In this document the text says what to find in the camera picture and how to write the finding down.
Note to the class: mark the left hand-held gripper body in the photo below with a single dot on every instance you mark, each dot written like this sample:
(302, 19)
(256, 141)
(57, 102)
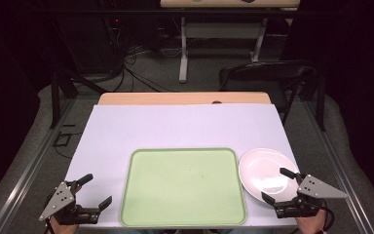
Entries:
(65, 208)

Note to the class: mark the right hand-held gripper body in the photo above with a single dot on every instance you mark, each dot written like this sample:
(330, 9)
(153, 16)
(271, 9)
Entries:
(315, 189)

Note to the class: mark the white round plate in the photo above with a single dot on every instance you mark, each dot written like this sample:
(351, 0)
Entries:
(261, 172)

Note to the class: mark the person's left hand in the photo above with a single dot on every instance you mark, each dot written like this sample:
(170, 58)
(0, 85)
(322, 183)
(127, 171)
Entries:
(63, 229)

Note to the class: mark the person's right hand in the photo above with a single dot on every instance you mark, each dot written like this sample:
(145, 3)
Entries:
(312, 225)

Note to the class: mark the light green tray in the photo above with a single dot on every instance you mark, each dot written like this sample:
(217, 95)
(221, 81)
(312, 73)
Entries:
(183, 187)

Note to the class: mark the black metal stand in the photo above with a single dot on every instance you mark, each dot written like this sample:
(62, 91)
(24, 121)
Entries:
(61, 87)

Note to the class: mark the black folding chair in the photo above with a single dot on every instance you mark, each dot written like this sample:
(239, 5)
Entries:
(269, 76)

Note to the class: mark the white table cover sheet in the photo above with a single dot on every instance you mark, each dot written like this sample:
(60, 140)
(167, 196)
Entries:
(175, 126)

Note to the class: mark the dark equipment rack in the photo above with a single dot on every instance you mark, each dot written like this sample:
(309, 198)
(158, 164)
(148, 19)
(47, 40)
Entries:
(113, 35)

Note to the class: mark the wooden desk with white legs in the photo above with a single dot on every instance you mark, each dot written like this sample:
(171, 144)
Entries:
(222, 31)

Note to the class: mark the aluminium floor rail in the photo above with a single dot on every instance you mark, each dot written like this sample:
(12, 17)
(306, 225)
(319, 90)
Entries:
(29, 172)
(337, 175)

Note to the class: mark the black metal post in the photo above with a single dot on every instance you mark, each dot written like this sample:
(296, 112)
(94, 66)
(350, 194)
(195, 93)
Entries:
(320, 104)

